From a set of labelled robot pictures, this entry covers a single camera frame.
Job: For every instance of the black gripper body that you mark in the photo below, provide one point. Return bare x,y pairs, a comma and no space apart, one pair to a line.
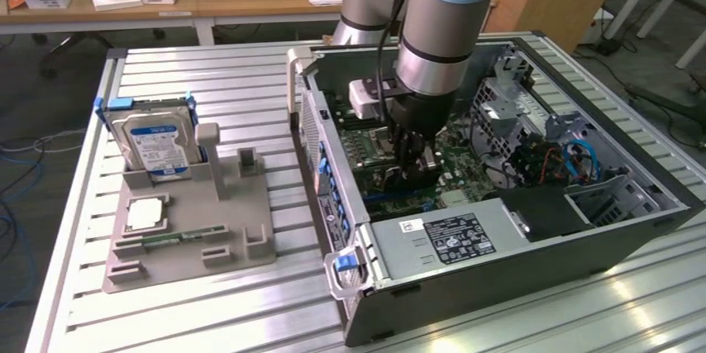
425,115

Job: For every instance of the low-profile graphics card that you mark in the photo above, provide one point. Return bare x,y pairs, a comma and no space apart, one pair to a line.
420,187

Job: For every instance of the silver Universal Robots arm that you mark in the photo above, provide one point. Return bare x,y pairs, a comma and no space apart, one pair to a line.
441,22

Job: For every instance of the CPU socket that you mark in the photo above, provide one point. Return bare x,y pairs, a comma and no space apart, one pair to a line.
380,144

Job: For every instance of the green motherboard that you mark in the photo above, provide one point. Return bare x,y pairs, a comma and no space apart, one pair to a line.
461,163

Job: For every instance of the metal disk bay cage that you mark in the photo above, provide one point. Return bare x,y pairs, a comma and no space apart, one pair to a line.
508,121

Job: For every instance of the grey power supply with label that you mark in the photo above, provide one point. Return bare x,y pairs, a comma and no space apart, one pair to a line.
397,254

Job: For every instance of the blue case latch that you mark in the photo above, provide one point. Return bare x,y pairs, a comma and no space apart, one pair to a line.
345,263

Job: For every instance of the open black PC case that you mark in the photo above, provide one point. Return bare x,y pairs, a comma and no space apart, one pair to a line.
497,270

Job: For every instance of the black power adapter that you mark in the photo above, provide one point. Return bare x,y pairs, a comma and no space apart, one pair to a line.
609,47

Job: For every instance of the hard disk in blue caddy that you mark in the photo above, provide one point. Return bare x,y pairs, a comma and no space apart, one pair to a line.
154,142

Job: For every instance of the wooden desk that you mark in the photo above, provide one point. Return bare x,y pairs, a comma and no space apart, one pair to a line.
232,1

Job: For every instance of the grey parts rack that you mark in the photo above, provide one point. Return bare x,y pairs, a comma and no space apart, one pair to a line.
188,262

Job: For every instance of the green RAM stick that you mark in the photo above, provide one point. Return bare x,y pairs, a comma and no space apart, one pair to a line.
166,239

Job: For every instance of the silver CPU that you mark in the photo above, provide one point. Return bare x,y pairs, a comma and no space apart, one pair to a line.
145,214

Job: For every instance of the black office chair base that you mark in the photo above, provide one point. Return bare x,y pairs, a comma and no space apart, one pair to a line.
69,45

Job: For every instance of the orange card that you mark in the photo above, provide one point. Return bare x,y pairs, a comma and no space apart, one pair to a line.
17,1

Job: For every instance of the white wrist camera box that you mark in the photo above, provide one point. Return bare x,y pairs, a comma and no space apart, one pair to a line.
365,101

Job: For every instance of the metal disk bay bracket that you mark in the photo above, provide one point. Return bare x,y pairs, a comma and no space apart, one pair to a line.
601,200

